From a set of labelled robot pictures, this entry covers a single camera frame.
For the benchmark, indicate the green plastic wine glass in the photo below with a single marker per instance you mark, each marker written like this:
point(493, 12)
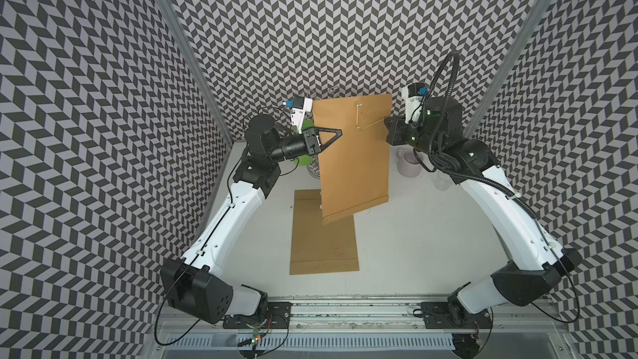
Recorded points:
point(306, 160)

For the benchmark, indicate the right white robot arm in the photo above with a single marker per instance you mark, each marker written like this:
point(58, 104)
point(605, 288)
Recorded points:
point(537, 262)

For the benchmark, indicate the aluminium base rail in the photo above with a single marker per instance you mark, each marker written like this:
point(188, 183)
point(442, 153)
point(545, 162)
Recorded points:
point(390, 324)

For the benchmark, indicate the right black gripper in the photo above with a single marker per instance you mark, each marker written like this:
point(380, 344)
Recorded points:
point(396, 129)

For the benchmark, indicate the chrome wire glass rack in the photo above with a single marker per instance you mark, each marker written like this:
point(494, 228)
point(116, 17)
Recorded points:
point(314, 169)

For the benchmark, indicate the brown kraft file bag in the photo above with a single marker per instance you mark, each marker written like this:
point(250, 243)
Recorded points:
point(355, 170)

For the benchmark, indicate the pale pink ceramic mug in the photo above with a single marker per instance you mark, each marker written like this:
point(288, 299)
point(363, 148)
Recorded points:
point(408, 164)

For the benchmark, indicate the clear drinking glass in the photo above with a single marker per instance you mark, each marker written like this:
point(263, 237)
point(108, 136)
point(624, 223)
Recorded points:
point(441, 181)

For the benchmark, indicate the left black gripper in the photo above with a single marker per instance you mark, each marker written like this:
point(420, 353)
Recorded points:
point(312, 140)

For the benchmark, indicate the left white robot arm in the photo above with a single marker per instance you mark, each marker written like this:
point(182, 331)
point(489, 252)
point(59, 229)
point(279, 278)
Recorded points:
point(194, 283)

